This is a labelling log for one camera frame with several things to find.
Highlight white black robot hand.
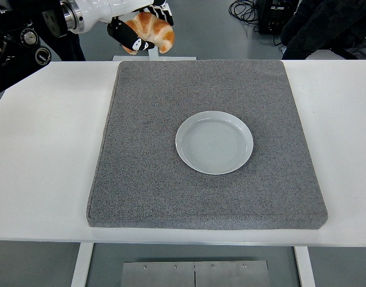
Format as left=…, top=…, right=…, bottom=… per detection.
left=69, top=0, right=175, bottom=52

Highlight golden croissant bread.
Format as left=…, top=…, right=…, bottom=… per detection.
left=120, top=11, right=176, bottom=55

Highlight pale grey round plate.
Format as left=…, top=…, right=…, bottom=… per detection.
left=175, top=111, right=255, bottom=175

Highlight person's legs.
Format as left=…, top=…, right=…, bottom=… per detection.
left=50, top=31, right=86, bottom=63

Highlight black electronics box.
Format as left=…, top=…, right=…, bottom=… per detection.
left=256, top=0, right=300, bottom=34

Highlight grey speckled mat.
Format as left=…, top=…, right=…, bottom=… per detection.
left=86, top=59, right=329, bottom=230

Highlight person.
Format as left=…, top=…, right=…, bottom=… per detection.
left=280, top=0, right=366, bottom=63

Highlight white table leg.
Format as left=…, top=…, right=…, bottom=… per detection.
left=293, top=245, right=317, bottom=287
left=71, top=242, right=94, bottom=287

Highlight black floor cables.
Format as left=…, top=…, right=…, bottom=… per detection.
left=228, top=0, right=284, bottom=48

